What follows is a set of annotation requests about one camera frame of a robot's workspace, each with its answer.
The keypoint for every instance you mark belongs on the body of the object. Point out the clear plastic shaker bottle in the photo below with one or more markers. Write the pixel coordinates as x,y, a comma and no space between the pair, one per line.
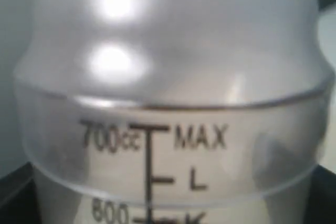
174,111

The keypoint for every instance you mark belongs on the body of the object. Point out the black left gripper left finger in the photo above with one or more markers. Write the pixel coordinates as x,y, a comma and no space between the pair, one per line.
18,197

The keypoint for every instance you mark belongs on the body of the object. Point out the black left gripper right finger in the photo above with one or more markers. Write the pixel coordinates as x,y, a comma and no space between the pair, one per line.
321,202

